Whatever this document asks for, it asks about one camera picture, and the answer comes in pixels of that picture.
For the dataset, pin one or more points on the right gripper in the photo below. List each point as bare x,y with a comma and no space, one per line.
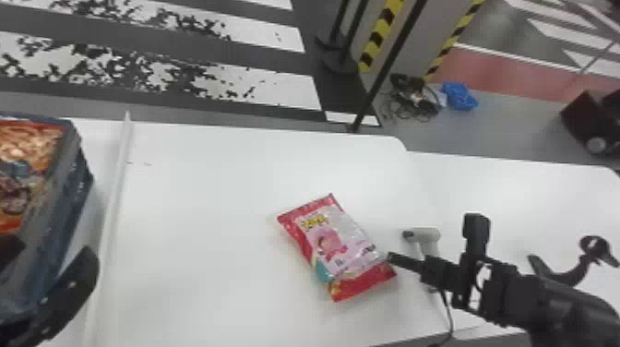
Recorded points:
443,274

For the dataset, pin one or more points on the hand scanner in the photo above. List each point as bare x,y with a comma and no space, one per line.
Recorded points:
426,238

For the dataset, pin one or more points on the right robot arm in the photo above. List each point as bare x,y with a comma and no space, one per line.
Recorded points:
557,305

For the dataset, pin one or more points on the red snack packet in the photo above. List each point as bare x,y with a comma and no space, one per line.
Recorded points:
336,247

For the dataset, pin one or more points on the blue bag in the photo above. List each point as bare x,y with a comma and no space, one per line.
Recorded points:
458,96

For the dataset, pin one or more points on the black box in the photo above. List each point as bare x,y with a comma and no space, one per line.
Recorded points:
588,121

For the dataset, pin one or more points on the blue basket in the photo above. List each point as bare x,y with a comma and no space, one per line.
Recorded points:
58,213

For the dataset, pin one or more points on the orange snack packet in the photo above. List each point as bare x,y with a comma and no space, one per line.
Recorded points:
26,145

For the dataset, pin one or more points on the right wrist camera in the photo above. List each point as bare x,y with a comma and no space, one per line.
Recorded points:
476,232

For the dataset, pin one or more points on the yellow black striped post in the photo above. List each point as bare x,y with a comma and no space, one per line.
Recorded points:
453,41
378,34

